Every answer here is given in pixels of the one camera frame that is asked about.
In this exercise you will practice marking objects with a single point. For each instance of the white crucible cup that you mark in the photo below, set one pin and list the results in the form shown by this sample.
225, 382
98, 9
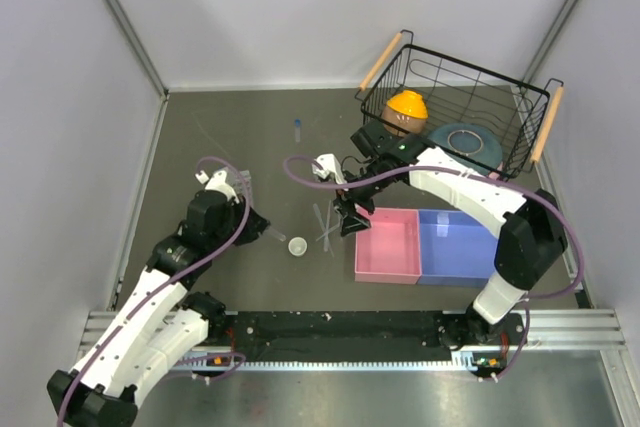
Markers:
297, 246

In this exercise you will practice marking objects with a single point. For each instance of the dark blue plate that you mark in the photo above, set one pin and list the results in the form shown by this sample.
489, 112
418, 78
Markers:
471, 145

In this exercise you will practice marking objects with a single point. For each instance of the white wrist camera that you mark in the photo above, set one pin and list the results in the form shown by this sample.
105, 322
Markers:
327, 168
220, 181

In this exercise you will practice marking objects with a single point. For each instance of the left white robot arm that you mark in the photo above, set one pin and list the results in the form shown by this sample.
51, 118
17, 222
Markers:
163, 318

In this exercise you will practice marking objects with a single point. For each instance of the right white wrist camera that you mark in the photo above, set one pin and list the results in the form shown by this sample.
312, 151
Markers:
327, 168

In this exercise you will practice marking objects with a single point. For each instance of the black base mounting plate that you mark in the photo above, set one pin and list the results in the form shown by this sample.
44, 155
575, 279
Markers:
343, 336

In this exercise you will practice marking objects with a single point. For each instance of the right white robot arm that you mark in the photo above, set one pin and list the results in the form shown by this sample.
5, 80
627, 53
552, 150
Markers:
528, 226

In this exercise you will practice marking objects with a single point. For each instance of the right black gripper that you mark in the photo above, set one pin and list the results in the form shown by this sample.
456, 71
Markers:
350, 222

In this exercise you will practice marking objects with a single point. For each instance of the clear test tube rack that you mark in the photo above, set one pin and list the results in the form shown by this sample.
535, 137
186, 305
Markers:
241, 183

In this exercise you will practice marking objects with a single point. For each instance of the aluminium frame rail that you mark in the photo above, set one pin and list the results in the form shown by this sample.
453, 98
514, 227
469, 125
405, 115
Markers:
540, 330

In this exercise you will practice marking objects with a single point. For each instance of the pink plastic bin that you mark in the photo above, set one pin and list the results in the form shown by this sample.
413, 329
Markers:
389, 251

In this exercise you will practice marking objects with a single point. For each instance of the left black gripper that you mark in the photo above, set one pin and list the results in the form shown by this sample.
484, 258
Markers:
254, 226

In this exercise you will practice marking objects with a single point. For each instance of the blue plastic bin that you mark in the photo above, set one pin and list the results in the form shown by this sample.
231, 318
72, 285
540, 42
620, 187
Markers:
456, 250

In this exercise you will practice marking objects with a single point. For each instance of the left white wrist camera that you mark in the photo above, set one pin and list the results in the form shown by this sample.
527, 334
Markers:
220, 181

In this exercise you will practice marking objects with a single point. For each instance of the orange and brown bowl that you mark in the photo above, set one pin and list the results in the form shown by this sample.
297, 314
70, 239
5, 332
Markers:
405, 113

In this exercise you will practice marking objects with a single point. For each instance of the clear plastic pipette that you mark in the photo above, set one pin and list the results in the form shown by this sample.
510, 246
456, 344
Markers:
325, 241
327, 232
321, 223

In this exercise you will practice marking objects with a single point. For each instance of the black wire dish basket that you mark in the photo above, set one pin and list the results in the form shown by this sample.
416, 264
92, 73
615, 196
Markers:
519, 115

